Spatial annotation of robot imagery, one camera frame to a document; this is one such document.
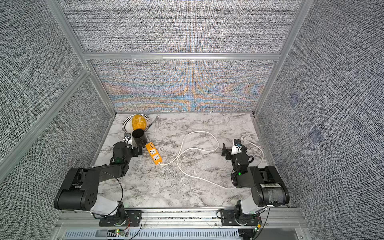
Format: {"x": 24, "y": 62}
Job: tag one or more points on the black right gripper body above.
{"x": 229, "y": 154}

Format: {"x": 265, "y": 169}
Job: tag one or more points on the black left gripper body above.
{"x": 135, "y": 153}

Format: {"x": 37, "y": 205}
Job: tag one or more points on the orange power strip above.
{"x": 154, "y": 154}

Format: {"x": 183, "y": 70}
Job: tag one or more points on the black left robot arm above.
{"x": 79, "y": 190}

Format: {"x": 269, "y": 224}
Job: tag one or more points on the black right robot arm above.
{"x": 266, "y": 185}

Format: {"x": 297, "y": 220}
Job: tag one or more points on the black cup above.
{"x": 140, "y": 137}

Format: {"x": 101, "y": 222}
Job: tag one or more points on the white patterned bowl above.
{"x": 127, "y": 123}

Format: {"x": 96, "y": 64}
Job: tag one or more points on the yellow mesh bagged fruit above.
{"x": 139, "y": 122}

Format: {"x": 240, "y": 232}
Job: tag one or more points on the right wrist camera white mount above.
{"x": 238, "y": 147}

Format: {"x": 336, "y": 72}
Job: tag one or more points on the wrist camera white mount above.
{"x": 238, "y": 147}
{"x": 127, "y": 137}

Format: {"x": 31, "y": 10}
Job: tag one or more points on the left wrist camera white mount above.
{"x": 127, "y": 137}

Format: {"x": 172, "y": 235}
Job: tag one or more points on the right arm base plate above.
{"x": 236, "y": 218}

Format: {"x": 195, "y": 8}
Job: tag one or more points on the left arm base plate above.
{"x": 131, "y": 218}

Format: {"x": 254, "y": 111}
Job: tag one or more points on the white slotted cable duct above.
{"x": 154, "y": 234}

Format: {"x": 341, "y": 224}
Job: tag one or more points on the aluminium front rail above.
{"x": 165, "y": 218}

